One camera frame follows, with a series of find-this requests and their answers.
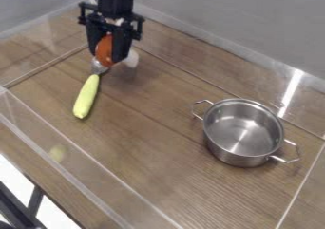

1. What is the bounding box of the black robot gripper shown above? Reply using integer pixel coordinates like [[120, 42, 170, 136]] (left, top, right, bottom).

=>
[[79, 1, 144, 63]]

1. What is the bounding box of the red white toy mushroom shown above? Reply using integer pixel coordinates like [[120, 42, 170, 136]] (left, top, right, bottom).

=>
[[94, 33, 139, 68]]

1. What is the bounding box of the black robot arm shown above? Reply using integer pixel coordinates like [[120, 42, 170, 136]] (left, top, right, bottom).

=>
[[79, 0, 144, 67]]

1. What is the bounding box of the clear acrylic table fence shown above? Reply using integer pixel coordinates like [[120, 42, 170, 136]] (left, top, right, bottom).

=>
[[0, 6, 325, 229]]

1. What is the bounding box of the stainless steel pot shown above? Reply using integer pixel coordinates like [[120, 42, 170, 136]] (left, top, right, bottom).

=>
[[191, 98, 301, 168]]

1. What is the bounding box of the spoon with yellow handle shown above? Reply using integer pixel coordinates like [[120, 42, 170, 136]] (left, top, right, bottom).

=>
[[72, 58, 108, 119]]

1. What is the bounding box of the black metal table frame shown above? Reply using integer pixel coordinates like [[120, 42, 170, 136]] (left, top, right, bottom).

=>
[[0, 182, 47, 229]]

